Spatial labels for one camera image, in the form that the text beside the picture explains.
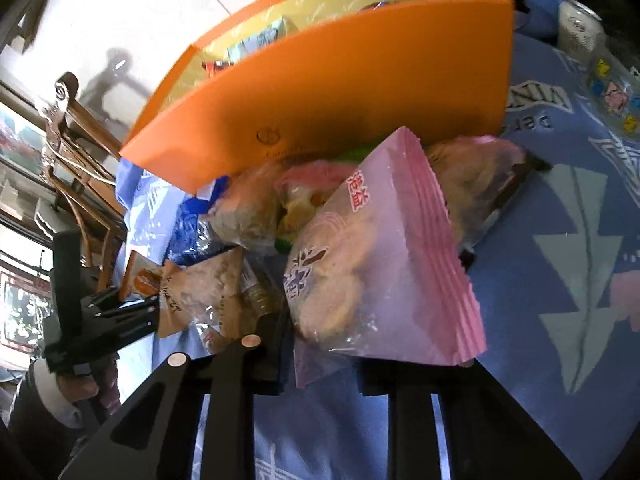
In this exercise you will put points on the pink cookie packet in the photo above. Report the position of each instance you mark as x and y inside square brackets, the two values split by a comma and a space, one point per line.
[380, 270]

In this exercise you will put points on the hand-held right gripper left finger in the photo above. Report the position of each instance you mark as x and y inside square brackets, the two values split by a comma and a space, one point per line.
[230, 385]

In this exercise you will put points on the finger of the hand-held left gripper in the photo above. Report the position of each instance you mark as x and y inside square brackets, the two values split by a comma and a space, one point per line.
[140, 317]

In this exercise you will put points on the teal snack packet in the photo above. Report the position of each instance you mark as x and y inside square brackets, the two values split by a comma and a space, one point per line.
[260, 42]

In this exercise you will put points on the brown triangular cracker packet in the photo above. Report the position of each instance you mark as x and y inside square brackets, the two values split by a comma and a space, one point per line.
[205, 290]

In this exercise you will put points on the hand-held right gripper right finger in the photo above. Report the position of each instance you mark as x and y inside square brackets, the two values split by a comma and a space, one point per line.
[415, 425]

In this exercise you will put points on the small green packet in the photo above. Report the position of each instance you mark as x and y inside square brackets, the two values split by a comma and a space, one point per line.
[360, 152]

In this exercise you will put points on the orange cardboard box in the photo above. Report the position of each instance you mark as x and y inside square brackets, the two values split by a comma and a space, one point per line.
[320, 95]

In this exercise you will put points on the person's left forearm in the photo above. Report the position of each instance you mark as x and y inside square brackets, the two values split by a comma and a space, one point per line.
[30, 410]

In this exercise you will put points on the person's left hand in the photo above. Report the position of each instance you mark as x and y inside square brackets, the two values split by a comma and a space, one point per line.
[85, 389]

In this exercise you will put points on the pink yellow snack packet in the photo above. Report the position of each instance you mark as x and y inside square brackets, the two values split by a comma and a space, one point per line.
[305, 185]

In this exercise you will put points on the brown bread packet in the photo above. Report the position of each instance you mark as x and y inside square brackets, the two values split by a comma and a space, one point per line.
[470, 180]

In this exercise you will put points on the blue snack packet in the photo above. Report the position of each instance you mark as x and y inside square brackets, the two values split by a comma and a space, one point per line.
[190, 230]

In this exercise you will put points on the clear bread packet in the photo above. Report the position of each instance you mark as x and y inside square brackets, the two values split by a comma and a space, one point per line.
[245, 205]

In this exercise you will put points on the orange snack packet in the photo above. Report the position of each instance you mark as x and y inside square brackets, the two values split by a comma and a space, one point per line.
[140, 280]

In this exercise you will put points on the clear packets at edge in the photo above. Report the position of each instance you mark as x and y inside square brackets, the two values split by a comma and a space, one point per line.
[600, 75]

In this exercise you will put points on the small red packet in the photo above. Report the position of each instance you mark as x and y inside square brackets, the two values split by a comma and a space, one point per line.
[217, 66]

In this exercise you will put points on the wooden chair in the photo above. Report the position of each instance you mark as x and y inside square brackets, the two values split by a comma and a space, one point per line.
[75, 160]

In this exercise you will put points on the blue printed tablecloth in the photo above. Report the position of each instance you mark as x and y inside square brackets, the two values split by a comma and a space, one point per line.
[525, 260]

